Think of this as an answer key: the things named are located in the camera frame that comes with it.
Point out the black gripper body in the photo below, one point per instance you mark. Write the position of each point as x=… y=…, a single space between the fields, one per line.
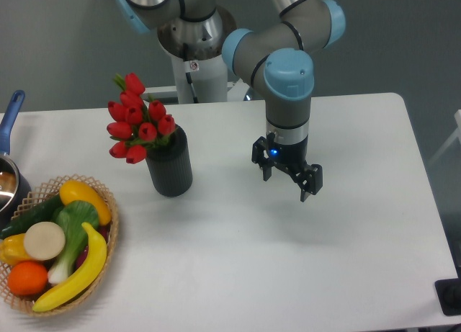
x=290 y=158

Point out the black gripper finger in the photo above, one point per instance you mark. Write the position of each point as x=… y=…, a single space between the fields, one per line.
x=309 y=177
x=259 y=157

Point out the dark grey ribbed vase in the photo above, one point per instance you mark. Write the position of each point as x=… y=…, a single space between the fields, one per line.
x=170 y=167

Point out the red tulip bouquet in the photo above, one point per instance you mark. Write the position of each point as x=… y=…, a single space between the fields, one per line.
x=138 y=125

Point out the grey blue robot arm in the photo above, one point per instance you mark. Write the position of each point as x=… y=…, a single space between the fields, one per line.
x=275 y=63

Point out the black device at table edge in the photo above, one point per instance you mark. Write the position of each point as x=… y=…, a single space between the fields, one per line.
x=448 y=293

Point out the purple red vegetable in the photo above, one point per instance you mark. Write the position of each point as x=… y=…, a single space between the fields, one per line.
x=104 y=232

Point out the yellow banana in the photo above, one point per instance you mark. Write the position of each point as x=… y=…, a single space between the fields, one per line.
x=81 y=279

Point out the green bok choy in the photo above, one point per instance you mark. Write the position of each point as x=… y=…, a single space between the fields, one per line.
x=70 y=219

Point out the green cucumber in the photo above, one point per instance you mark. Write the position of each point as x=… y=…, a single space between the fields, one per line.
x=42 y=212

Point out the beige round radish slice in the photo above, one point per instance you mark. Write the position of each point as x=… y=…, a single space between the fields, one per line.
x=44 y=241

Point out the yellow bell pepper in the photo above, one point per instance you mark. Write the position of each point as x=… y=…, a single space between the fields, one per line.
x=13 y=251

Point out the orange fruit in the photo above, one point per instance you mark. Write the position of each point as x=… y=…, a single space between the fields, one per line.
x=27 y=278

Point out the woven wicker basket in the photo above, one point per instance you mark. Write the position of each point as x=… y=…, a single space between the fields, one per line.
x=39 y=194

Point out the white frame at right edge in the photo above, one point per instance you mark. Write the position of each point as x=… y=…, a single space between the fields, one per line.
x=453 y=137

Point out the blue handled saucepan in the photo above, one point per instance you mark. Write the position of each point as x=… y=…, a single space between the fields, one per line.
x=14 y=187

